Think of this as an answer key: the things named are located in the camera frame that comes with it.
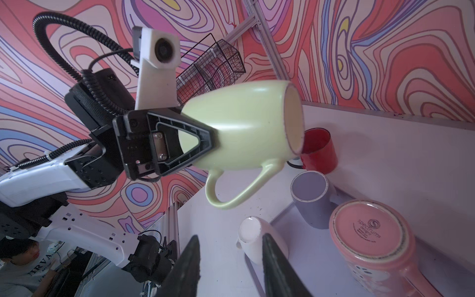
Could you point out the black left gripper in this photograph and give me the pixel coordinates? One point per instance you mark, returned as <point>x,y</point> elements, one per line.
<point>132,142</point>

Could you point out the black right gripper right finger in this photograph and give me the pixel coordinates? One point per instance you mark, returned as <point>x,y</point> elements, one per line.
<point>279,277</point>

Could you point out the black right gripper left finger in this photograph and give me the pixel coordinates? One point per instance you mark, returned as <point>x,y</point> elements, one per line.
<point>185,275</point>

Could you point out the white mug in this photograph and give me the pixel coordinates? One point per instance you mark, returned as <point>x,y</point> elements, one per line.
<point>250,238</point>

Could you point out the purple mug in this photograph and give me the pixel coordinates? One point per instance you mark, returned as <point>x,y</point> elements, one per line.
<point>312,193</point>

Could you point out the light green mug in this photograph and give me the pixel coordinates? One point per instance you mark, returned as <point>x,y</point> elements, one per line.
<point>256,124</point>

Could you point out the pink patterned mug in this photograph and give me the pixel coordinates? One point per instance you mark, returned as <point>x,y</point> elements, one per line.
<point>379,248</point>

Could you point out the red mug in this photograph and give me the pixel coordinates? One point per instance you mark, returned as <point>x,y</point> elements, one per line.
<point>318,153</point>

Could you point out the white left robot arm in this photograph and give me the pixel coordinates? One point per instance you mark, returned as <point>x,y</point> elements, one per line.
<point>34,192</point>

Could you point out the person in grey shirt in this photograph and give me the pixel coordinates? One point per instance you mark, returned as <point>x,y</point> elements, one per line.
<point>27,268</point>

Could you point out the lavender plastic tray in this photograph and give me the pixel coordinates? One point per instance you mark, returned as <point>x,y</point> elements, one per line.
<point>325,273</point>

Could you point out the black wire basket left wall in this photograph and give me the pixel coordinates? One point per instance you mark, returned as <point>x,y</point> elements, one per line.
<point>220,65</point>

